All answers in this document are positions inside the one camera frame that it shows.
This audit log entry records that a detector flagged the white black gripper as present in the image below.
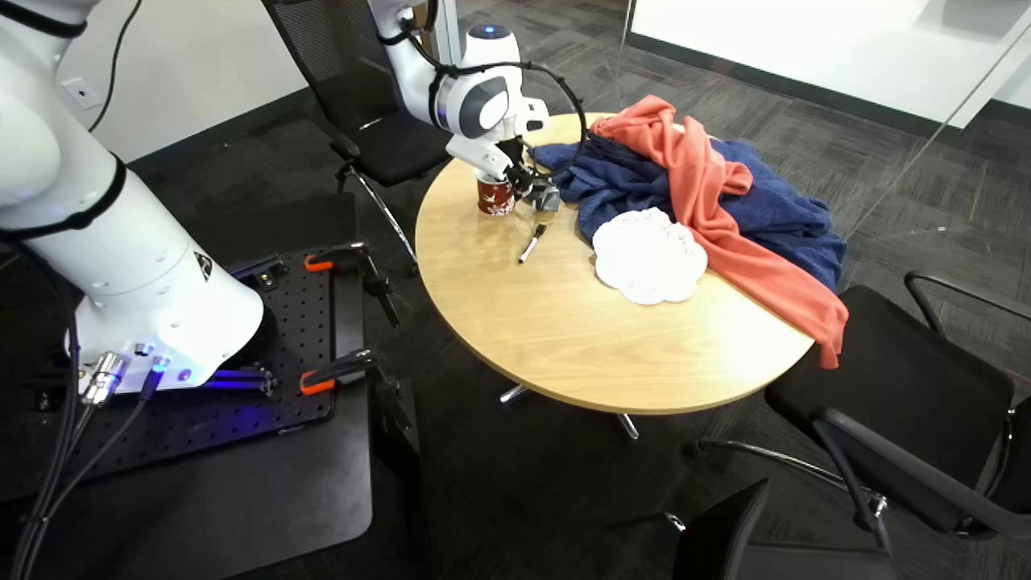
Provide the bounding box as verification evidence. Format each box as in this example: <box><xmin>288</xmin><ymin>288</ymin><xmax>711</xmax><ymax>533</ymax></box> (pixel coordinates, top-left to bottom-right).
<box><xmin>445</xmin><ymin>135</ymin><xmax>546</xmax><ymax>201</ymax></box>

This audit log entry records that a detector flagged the red and white mug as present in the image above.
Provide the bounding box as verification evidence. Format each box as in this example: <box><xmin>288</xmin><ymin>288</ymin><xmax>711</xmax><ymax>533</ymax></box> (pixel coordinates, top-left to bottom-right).
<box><xmin>477</xmin><ymin>178</ymin><xmax>517</xmax><ymax>217</ymax></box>

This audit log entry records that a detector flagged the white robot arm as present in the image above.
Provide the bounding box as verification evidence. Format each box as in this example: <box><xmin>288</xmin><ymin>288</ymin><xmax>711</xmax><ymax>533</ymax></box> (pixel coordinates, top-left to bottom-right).
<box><xmin>0</xmin><ymin>0</ymin><xmax>549</xmax><ymax>396</ymax></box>

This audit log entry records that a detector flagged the navy blue cloth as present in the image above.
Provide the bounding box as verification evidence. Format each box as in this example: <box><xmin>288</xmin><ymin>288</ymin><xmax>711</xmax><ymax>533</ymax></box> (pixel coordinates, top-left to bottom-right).
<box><xmin>533</xmin><ymin>135</ymin><xmax>844</xmax><ymax>290</ymax></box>

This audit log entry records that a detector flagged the round wooden table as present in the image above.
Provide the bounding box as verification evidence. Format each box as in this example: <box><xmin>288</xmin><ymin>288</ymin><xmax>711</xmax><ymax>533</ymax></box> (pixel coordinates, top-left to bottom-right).
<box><xmin>416</xmin><ymin>162</ymin><xmax>812</xmax><ymax>416</ymax></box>

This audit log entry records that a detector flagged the white lace doily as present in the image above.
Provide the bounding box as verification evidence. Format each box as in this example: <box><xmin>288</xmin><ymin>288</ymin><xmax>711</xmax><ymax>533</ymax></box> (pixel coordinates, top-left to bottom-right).
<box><xmin>594</xmin><ymin>210</ymin><xmax>710</xmax><ymax>305</ymax></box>

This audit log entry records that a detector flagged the orange black clamp upper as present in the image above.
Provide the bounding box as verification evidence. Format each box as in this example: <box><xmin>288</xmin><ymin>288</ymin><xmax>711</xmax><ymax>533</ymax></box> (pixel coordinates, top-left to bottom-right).
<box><xmin>304</xmin><ymin>242</ymin><xmax>369</xmax><ymax>274</ymax></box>

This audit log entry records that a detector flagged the orange black clamp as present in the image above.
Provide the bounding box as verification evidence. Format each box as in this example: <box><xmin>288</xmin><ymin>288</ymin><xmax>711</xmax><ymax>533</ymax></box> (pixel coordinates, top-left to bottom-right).
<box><xmin>304</xmin><ymin>242</ymin><xmax>369</xmax><ymax>274</ymax></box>
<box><xmin>296</xmin><ymin>347</ymin><xmax>371</xmax><ymax>396</ymax></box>

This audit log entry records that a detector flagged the black office chair right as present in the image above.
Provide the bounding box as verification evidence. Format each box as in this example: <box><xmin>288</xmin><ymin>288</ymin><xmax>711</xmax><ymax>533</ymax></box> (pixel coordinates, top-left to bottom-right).
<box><xmin>261</xmin><ymin>0</ymin><xmax>447</xmax><ymax>188</ymax></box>

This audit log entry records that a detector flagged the black office chair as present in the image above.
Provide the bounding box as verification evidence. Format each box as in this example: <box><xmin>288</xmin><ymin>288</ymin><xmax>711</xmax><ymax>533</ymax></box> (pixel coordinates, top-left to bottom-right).
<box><xmin>695</xmin><ymin>269</ymin><xmax>1031</xmax><ymax>551</ymax></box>
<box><xmin>261</xmin><ymin>0</ymin><xmax>447</xmax><ymax>188</ymax></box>

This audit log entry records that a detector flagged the orange cloth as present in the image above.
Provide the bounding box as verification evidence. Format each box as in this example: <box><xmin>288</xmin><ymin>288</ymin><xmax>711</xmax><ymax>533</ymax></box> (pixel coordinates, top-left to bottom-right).
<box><xmin>589</xmin><ymin>97</ymin><xmax>850</xmax><ymax>371</ymax></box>

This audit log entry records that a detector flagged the orange black clamp lower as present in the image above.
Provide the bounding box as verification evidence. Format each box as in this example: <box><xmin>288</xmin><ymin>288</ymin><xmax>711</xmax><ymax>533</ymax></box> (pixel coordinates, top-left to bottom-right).
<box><xmin>296</xmin><ymin>347</ymin><xmax>371</xmax><ymax>396</ymax></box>

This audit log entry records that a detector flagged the black chair back near table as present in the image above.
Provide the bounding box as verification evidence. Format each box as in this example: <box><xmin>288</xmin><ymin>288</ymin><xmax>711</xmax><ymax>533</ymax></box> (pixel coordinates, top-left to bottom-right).
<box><xmin>675</xmin><ymin>479</ymin><xmax>767</xmax><ymax>580</ymax></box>

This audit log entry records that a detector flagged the black office chair far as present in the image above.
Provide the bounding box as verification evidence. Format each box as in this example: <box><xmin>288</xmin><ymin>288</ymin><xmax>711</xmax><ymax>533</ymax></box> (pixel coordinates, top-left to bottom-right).
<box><xmin>695</xmin><ymin>269</ymin><xmax>1031</xmax><ymax>551</ymax></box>

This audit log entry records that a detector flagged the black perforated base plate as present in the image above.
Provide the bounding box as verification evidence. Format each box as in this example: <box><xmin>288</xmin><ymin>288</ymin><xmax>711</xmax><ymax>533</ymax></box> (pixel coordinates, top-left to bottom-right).
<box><xmin>0</xmin><ymin>252</ymin><xmax>363</xmax><ymax>504</ymax></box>

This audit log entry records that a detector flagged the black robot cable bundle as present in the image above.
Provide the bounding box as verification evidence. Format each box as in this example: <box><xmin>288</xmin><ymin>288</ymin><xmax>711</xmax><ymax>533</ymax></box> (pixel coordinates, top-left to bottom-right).
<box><xmin>2</xmin><ymin>310</ymin><xmax>164</xmax><ymax>580</ymax></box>

